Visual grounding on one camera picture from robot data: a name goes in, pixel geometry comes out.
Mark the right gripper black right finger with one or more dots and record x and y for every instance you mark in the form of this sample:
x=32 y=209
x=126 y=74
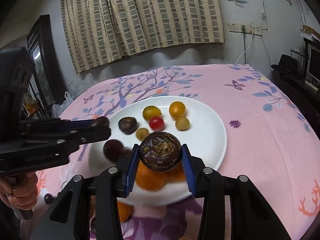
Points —
x=252 y=217

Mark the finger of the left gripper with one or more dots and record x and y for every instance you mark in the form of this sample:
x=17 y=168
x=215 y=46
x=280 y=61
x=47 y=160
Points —
x=85 y=135
x=82 y=123

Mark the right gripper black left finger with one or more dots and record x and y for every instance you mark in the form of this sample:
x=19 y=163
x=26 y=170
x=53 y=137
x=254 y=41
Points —
x=68 y=215

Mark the dark purple small fruit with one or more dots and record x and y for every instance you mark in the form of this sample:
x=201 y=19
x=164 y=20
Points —
x=48 y=198

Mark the yellow-green tomato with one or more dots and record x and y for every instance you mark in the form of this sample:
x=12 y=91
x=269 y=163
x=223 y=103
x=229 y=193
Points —
x=150 y=112

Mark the red cherry tomato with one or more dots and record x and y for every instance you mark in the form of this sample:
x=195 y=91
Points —
x=156 y=123

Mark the dark wrinkled fruit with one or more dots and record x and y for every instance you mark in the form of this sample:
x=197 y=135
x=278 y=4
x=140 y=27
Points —
x=160 y=151

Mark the large orange tangerine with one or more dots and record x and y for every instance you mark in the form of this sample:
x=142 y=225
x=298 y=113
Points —
x=148 y=179

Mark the small orange kumquat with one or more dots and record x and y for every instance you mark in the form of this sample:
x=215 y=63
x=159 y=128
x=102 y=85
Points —
x=177 y=110

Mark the small yellow-green round fruit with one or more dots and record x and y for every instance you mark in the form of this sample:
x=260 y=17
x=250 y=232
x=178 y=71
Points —
x=182 y=124

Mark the dark purple passion fruit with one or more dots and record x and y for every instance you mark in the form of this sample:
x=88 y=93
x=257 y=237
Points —
x=128 y=125

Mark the person's left hand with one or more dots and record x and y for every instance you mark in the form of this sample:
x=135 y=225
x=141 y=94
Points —
x=23 y=195

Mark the white plastic bag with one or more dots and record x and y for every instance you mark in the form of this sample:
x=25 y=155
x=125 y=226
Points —
x=57 y=110

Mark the pink printed tablecloth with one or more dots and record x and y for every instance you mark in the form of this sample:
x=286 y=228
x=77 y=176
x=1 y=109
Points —
x=240 y=122

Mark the striped beige curtain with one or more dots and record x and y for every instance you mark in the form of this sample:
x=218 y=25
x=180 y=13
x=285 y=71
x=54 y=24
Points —
x=99 y=32

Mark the black hat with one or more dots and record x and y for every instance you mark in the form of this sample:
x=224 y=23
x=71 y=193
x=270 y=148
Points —
x=286 y=65

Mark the computer monitor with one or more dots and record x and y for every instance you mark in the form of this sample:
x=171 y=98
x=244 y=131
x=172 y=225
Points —
x=311 y=65

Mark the wall power strip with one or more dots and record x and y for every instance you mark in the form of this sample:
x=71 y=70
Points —
x=235 y=27

